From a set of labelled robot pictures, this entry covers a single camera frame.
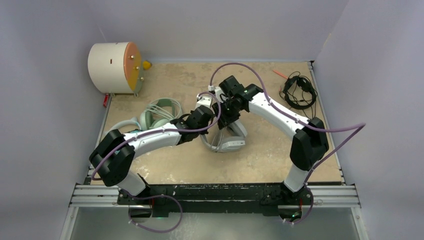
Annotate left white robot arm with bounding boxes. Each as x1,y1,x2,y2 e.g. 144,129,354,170
89,105,215,205

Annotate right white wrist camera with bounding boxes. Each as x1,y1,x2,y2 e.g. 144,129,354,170
207,85,228,102

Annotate mint green headphones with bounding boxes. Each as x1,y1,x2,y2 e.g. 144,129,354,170
139,98,183,131

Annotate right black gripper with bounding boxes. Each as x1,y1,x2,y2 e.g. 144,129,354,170
212,98,243,131

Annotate yellow small object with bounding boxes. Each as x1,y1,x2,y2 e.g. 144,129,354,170
142,60,153,71

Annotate red clamp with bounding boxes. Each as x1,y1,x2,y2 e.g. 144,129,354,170
102,94,110,108

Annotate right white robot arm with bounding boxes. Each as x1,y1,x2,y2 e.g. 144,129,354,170
209,75,329,204

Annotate white grey headphones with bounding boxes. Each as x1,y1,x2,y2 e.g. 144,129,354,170
200,119,248,153

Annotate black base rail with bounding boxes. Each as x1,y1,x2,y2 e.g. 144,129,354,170
117,182,313,221

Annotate black headphones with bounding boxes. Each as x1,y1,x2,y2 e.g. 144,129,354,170
278,71,318,121

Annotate orange pencil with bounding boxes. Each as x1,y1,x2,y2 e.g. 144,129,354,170
272,69,289,80

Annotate white cylinder drum orange lid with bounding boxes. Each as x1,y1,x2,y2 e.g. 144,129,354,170
87,41,144,96

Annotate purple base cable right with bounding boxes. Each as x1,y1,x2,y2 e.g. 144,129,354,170
283,187,315,226

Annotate teal cat-ear headphones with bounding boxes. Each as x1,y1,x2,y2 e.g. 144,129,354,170
102,116,141,137

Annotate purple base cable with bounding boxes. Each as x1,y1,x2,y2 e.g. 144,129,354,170
122,192,184,234
283,187,315,226

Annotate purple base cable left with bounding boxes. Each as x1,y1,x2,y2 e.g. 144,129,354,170
122,192,184,234

